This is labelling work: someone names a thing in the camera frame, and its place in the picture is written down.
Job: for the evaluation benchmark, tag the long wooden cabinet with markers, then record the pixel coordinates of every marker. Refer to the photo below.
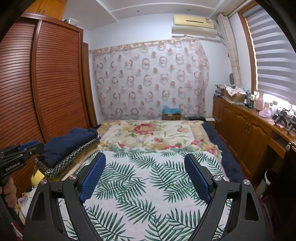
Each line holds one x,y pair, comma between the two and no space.
242,129

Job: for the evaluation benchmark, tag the pink cap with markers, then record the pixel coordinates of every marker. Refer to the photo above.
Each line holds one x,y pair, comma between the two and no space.
265,114

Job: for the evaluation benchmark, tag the clear storage box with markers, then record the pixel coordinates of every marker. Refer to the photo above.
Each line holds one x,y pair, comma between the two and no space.
71,21

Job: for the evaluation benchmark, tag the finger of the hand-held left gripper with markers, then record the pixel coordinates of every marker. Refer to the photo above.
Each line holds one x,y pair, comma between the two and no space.
27,144
34,150

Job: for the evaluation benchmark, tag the navy blue printed t-shirt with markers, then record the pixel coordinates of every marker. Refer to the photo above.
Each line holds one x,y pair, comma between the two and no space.
67,146

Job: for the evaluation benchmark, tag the sheer circle-patterned curtain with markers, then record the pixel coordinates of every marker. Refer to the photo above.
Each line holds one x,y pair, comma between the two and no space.
148,81

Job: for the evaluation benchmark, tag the spare black gripper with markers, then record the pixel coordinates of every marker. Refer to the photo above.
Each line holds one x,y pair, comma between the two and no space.
291,125
280,118

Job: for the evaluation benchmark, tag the cardboard box with blue contents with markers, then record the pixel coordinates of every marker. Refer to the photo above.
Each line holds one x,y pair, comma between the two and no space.
171,115

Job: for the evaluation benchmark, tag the person's left hand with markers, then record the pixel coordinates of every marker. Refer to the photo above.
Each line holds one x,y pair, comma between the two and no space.
9,190

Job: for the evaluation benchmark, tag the beige tied-back curtain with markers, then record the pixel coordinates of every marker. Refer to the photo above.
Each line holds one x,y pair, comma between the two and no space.
231,46

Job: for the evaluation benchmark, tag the pink bottle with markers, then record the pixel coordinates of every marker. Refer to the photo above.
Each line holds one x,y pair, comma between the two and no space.
259,102

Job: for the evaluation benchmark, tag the cream wall air conditioner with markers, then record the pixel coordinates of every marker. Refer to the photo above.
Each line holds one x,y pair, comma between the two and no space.
194,23

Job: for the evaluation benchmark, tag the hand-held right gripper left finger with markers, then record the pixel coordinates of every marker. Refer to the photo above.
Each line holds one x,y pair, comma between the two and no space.
92,178

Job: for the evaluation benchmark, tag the wooden window frame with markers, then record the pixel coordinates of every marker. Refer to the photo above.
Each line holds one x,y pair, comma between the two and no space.
248,46

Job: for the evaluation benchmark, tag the open cardboard box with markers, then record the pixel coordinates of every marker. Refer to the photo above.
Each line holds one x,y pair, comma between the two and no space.
233,97

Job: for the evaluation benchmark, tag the wooden overhead cupboard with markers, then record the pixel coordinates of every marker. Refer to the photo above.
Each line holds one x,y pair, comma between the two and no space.
48,9

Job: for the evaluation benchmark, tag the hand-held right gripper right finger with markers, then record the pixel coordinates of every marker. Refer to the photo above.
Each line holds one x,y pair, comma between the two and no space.
197,178

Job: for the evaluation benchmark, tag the white waste bin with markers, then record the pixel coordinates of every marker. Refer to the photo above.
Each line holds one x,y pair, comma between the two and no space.
264,185

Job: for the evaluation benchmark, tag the palm leaf printed bedsheet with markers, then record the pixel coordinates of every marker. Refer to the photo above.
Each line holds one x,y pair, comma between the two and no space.
143,185

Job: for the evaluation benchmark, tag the black flat box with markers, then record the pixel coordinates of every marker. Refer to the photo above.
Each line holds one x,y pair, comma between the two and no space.
196,118

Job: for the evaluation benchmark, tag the small round fan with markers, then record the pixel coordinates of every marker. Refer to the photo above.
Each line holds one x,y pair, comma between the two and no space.
232,78

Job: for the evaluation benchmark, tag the dark circle-patterned folded cloth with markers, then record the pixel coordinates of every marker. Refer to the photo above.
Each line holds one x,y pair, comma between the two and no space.
62,167

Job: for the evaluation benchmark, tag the cream floral blanket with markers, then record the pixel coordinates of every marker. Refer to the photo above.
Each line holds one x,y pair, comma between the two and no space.
150,132

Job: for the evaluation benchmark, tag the brown slatted wooden wardrobe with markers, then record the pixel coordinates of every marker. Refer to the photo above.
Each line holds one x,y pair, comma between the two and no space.
55,81

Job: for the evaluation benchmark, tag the yellow plush toy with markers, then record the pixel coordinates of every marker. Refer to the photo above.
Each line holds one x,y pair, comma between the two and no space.
37,180

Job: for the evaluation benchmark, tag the grey striped window blind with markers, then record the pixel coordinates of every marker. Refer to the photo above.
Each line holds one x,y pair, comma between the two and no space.
272,58

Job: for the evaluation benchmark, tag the cluster of small bottles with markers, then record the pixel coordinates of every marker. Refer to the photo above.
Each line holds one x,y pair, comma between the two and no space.
251,99

